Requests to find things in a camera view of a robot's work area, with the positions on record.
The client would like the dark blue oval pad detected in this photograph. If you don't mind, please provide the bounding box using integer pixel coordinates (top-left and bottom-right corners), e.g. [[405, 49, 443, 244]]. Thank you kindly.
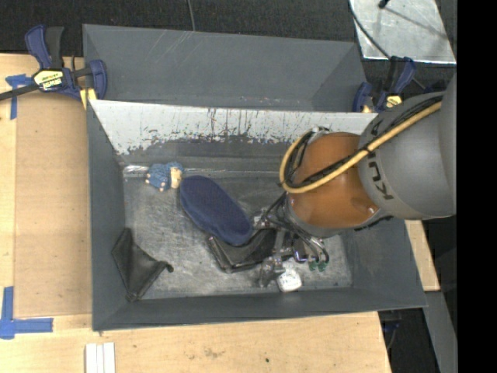
[[178, 175, 255, 247]]

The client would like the brown cardboard board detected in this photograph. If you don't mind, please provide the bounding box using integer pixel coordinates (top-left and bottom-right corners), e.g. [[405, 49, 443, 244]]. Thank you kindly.
[[13, 56, 94, 319]]

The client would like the black flat box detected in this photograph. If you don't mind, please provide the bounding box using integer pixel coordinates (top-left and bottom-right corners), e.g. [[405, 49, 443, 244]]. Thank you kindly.
[[207, 227, 293, 274]]

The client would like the small white box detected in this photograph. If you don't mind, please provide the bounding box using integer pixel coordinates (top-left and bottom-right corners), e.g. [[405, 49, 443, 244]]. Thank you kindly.
[[276, 269, 303, 293]]

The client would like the black cloth pouch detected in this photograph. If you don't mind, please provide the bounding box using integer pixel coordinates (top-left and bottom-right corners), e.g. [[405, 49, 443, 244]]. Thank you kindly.
[[110, 227, 175, 302]]

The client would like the grey metal bin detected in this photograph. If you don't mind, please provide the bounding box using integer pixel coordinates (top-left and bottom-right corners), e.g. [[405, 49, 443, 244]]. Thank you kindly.
[[81, 23, 428, 332]]

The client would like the blue and tan toy figure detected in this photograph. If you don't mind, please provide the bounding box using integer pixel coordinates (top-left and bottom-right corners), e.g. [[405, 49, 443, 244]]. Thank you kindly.
[[144, 162, 186, 193]]

